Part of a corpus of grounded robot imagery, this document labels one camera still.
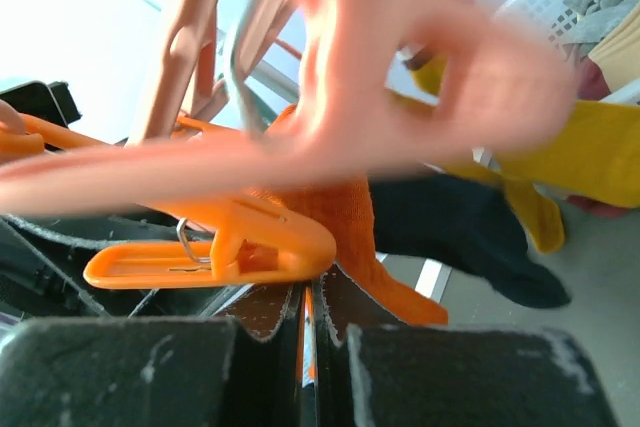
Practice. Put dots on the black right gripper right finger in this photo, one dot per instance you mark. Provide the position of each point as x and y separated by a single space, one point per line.
374 370

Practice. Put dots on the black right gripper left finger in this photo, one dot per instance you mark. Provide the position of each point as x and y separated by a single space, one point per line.
238 368

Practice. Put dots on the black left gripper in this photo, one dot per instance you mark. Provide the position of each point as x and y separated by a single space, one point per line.
46 257

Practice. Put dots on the orange sock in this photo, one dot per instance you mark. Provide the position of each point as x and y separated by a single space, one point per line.
345 208

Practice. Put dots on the pink round clip hanger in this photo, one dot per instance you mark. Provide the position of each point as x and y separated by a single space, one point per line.
386 84

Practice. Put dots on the orange peg near bin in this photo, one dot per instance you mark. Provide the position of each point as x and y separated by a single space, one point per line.
32 136

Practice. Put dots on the orange clothes peg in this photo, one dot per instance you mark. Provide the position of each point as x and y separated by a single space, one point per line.
220 241

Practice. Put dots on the black hanging sock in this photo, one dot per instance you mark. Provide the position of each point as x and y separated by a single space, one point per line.
466 226

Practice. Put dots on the yellow hanging sock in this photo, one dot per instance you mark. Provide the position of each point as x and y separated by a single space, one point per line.
596 156

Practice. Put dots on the white plastic laundry basket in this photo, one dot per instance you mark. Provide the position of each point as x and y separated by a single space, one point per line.
609 70

